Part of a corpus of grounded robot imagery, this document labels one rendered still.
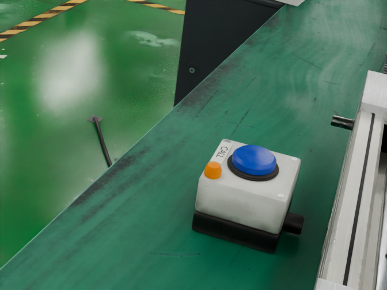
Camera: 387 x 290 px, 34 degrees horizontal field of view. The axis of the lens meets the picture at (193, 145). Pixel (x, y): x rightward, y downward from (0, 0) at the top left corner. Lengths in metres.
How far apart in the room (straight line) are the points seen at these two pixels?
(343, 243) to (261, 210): 0.11
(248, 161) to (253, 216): 0.05
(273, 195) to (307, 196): 0.12
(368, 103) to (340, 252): 0.24
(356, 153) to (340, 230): 0.12
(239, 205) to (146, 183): 0.12
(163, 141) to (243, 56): 0.29
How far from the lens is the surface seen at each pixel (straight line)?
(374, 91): 0.71
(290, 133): 0.79
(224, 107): 0.82
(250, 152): 0.58
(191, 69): 1.35
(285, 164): 0.60
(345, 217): 0.51
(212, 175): 0.56
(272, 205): 0.56
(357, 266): 0.47
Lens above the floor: 1.15
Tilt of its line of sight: 31 degrees down
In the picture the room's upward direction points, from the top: 8 degrees clockwise
